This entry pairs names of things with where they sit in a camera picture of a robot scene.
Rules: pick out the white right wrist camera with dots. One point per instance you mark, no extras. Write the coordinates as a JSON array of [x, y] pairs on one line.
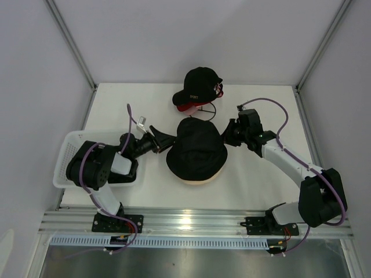
[[241, 108]]

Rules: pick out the red baseball cap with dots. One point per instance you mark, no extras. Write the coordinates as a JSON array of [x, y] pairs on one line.
[[188, 108]]

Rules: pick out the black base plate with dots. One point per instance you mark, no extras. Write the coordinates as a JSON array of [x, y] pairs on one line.
[[105, 224], [264, 226]]

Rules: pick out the white plastic bin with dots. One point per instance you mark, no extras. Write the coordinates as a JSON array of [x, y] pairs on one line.
[[72, 143]]

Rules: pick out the aluminium frame post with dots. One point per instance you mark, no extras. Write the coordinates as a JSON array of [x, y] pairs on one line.
[[70, 41], [324, 42]]

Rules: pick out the white slotted cable duct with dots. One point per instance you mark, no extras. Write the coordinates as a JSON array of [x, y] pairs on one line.
[[160, 242]]

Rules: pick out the black sport baseball cap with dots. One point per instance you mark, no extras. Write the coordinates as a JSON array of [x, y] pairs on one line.
[[200, 86]]

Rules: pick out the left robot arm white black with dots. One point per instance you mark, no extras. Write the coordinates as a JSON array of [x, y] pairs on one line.
[[97, 165]]

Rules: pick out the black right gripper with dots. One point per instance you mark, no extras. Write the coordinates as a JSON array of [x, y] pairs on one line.
[[226, 134]]

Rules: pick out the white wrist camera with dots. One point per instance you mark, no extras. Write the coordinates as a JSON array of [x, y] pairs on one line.
[[140, 125], [241, 108]]

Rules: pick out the left aluminium frame post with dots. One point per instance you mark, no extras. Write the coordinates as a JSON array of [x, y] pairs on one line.
[[70, 41]]

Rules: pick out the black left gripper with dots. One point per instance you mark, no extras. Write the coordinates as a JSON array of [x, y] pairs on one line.
[[160, 141]]

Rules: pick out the aluminium mounting rail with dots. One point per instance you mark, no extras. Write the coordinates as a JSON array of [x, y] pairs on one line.
[[157, 221]]

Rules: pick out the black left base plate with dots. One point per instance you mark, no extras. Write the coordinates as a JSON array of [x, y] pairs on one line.
[[105, 224]]

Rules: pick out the black wire hat stand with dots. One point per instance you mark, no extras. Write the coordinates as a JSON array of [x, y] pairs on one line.
[[205, 112]]

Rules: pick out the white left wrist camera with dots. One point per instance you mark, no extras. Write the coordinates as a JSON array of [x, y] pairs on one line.
[[140, 125]]

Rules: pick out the right aluminium frame post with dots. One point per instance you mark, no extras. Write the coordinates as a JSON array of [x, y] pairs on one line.
[[324, 42]]

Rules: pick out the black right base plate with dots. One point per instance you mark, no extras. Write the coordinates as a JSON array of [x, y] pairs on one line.
[[264, 226]]

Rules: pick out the beige black reversible bucket hat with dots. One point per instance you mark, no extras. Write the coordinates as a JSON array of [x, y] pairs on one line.
[[196, 164]]

